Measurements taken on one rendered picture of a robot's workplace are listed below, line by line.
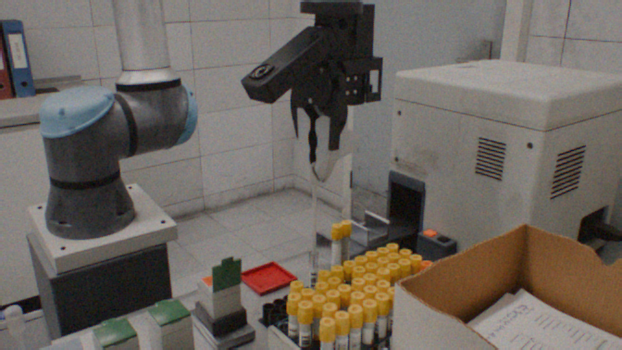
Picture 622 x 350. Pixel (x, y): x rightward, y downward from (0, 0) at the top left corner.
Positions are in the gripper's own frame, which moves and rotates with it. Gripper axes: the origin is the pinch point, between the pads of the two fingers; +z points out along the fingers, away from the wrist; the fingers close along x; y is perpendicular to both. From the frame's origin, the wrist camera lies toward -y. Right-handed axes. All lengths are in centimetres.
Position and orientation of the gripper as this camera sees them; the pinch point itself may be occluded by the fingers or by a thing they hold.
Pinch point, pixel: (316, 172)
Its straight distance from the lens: 63.9
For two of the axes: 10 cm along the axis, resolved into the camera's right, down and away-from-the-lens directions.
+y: 8.0, -2.1, 5.7
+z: 0.0, 9.4, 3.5
